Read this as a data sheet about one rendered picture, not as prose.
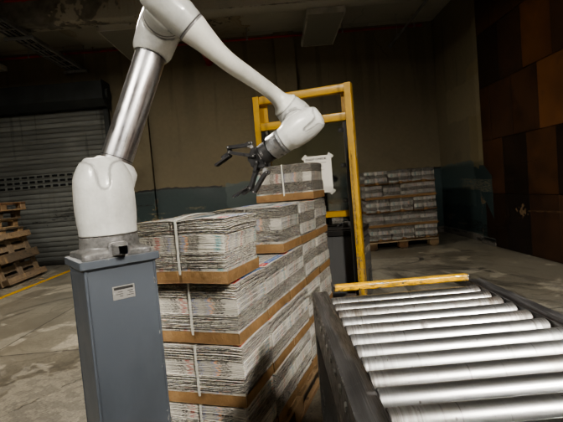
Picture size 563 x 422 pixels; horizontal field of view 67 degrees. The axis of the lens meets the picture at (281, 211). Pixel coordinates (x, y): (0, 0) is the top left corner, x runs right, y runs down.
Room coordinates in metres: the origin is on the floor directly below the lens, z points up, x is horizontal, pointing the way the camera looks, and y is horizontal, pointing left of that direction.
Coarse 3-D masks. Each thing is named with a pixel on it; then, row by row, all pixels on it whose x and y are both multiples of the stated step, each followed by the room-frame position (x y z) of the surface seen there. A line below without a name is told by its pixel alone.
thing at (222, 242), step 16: (192, 224) 1.47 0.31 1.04; (208, 224) 1.45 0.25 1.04; (224, 224) 1.43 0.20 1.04; (240, 224) 1.55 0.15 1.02; (256, 224) 1.70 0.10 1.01; (192, 240) 1.47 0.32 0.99; (208, 240) 1.45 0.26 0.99; (224, 240) 1.43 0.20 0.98; (240, 240) 1.55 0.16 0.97; (192, 256) 1.47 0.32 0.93; (208, 256) 1.45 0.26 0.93; (224, 256) 1.43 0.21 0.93; (240, 256) 1.55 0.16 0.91; (256, 256) 1.68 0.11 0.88
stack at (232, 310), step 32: (288, 256) 2.05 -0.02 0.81; (160, 288) 1.57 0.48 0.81; (192, 288) 1.53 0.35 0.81; (224, 288) 1.48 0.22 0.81; (256, 288) 1.64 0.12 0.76; (288, 288) 2.00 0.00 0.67; (192, 320) 1.53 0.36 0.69; (224, 320) 1.49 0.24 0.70; (288, 320) 1.96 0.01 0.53; (192, 352) 1.53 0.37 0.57; (224, 352) 1.49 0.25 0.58; (256, 352) 1.59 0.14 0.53; (192, 384) 1.54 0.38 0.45; (224, 384) 1.49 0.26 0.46; (288, 384) 1.90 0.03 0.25; (192, 416) 1.55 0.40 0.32; (224, 416) 1.51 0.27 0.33; (256, 416) 1.55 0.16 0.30; (288, 416) 1.86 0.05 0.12
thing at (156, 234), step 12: (192, 216) 1.71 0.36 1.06; (144, 228) 1.53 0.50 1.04; (156, 228) 1.52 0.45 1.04; (168, 228) 1.50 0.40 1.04; (144, 240) 1.54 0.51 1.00; (156, 240) 1.52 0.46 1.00; (168, 240) 1.50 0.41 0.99; (168, 252) 1.51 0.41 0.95; (156, 264) 1.51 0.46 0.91; (168, 264) 1.50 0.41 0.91
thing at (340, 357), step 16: (320, 304) 1.21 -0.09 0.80; (320, 320) 1.09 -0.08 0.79; (336, 320) 1.06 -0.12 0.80; (320, 336) 1.14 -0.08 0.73; (336, 336) 0.94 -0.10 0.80; (336, 352) 0.85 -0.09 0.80; (352, 352) 0.85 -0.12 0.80; (336, 368) 0.80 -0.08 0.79; (352, 368) 0.77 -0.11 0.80; (336, 384) 0.82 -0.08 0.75; (352, 384) 0.71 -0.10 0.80; (368, 384) 0.70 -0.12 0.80; (336, 400) 0.85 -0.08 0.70; (352, 400) 0.65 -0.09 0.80; (368, 400) 0.65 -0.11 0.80; (352, 416) 0.63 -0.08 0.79; (368, 416) 0.60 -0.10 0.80; (384, 416) 0.60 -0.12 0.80
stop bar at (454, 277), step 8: (376, 280) 1.36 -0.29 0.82; (384, 280) 1.35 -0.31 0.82; (392, 280) 1.34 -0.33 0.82; (400, 280) 1.34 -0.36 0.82; (408, 280) 1.34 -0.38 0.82; (416, 280) 1.34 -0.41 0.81; (424, 280) 1.34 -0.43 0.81; (432, 280) 1.34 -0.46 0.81; (440, 280) 1.34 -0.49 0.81; (448, 280) 1.34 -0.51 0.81; (456, 280) 1.34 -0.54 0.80; (336, 288) 1.33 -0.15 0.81; (344, 288) 1.33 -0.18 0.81; (352, 288) 1.33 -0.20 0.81; (360, 288) 1.33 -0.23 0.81; (368, 288) 1.34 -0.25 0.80; (376, 288) 1.34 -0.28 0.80
